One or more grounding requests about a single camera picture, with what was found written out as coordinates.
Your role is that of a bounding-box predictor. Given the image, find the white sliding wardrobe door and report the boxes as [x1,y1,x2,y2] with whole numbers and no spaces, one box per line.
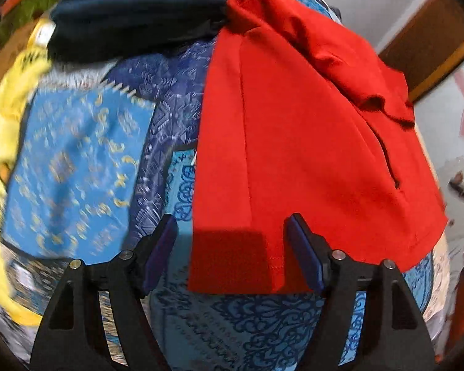
[415,63,464,241]

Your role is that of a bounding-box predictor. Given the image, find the wooden lap desk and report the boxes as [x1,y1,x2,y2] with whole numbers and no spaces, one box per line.
[0,20,37,83]

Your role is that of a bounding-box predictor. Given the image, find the yellow duck kids garment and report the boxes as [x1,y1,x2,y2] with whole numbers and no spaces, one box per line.
[0,19,54,326]

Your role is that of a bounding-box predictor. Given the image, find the red zip jacket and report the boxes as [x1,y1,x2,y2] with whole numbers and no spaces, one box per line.
[187,0,447,295]

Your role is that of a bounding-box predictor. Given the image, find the navy patterned folded clothes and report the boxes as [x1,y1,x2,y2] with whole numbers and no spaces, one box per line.
[47,0,225,63]

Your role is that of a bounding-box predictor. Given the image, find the blue patchwork bedspread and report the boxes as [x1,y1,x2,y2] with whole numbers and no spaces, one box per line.
[0,0,449,371]

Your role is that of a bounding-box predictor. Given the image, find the brown wooden door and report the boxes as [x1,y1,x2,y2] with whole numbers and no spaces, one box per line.
[380,0,464,103]

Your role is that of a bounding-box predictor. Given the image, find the green storage box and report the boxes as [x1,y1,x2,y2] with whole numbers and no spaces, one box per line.
[0,0,58,48]

